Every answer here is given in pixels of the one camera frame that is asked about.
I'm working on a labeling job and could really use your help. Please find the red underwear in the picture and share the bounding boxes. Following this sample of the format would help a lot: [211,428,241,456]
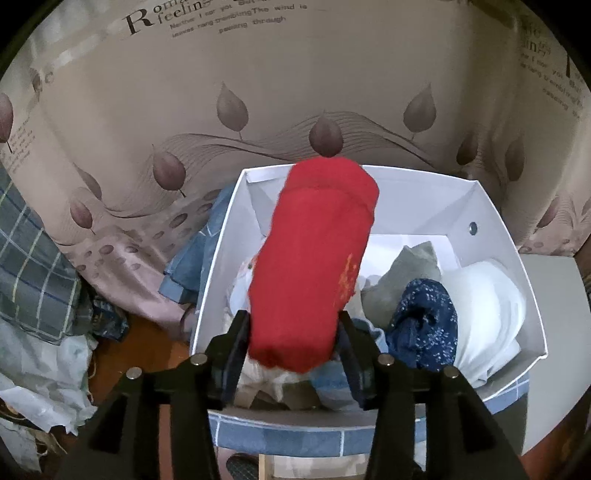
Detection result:
[247,157,380,374]

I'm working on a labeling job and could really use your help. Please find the leaf print curtain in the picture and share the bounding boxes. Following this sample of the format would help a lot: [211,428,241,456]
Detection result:
[0,0,591,342]

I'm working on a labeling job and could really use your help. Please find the plaid slipper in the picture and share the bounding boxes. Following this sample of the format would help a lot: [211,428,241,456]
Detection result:
[226,452,262,480]

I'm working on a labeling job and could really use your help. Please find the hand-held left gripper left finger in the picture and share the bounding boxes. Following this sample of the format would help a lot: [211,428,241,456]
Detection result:
[58,309,252,480]

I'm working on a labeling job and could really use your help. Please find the blue checked cloth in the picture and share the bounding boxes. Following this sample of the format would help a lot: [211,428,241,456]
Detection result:
[159,185,532,457]

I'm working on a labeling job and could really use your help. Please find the navy floral underwear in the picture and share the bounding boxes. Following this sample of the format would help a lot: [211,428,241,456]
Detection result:
[385,278,459,372]

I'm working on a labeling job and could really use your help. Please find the wooden drawer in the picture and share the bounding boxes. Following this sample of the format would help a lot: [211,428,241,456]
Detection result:
[257,453,370,480]

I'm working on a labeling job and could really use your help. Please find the white round table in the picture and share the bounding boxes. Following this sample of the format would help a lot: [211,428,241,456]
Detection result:
[517,254,585,455]

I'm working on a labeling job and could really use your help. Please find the blue printed packet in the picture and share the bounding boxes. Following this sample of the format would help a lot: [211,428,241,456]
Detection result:
[85,295,130,342]

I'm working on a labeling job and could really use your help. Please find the light blue underwear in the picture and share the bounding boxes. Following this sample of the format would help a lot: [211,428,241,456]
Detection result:
[307,318,389,407]

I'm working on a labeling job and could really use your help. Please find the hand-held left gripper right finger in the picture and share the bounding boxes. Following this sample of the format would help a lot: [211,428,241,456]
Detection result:
[336,310,527,480]

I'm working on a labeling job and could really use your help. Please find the grey green underwear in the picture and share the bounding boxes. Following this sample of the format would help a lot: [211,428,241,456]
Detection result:
[361,241,444,330]

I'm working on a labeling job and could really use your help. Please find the white shoe box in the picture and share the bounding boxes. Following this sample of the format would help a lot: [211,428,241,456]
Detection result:
[189,164,550,428]

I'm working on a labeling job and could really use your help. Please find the white printed underwear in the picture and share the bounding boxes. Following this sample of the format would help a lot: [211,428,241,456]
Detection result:
[225,258,259,333]

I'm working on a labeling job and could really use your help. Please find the grey plaid cloth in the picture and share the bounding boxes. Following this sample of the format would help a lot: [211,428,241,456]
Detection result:
[0,166,84,344]

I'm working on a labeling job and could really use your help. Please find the white bra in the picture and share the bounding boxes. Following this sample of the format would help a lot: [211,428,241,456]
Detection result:
[443,259,527,386]

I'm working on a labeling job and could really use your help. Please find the cream sock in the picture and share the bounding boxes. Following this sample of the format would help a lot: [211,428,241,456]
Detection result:
[238,357,324,411]

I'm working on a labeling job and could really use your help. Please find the white plastic bag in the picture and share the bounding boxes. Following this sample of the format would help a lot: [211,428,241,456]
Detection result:
[0,318,98,435]

